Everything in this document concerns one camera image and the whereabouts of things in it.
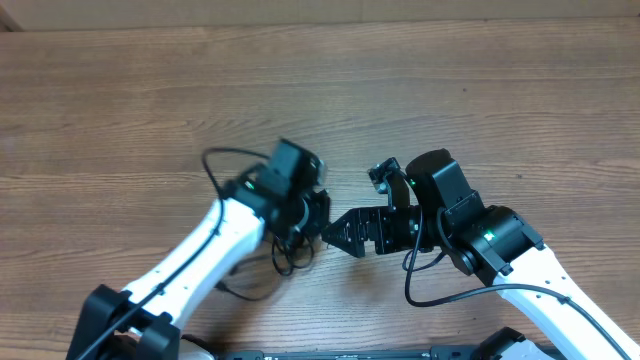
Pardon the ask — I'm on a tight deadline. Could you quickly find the black USB cable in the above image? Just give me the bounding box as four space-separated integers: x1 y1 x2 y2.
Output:
214 229 317 303

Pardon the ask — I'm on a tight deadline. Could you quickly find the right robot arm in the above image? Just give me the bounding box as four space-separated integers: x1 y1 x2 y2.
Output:
322 149 639 359

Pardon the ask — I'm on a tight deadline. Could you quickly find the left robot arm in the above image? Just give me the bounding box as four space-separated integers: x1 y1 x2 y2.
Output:
67 139 330 359

